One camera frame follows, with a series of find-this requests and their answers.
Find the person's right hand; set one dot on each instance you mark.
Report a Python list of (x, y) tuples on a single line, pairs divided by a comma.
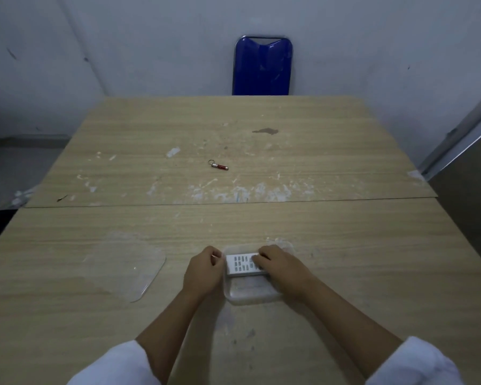
[(282, 268)]

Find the person's left hand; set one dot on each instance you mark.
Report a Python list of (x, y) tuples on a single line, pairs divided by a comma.
[(201, 271)]

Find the person's right thumb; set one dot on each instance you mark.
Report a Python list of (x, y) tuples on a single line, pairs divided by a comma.
[(264, 268)]

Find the person's left thumb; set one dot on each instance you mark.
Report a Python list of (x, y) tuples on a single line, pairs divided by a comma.
[(218, 262)]

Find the white remote control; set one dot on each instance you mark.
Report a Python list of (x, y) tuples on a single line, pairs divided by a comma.
[(243, 264)]

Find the person's right forearm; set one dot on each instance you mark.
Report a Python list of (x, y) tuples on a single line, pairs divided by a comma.
[(344, 330)]

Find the person's left forearm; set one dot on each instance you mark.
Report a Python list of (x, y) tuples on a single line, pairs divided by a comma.
[(172, 330)]

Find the clear plastic container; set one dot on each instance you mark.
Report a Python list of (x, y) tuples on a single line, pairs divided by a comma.
[(250, 286)]

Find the clear plastic lid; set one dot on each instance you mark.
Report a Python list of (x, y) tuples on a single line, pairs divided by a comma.
[(124, 266)]

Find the blue chair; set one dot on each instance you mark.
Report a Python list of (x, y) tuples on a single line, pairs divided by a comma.
[(262, 66)]

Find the grey metal door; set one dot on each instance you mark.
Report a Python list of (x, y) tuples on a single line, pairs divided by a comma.
[(461, 156)]

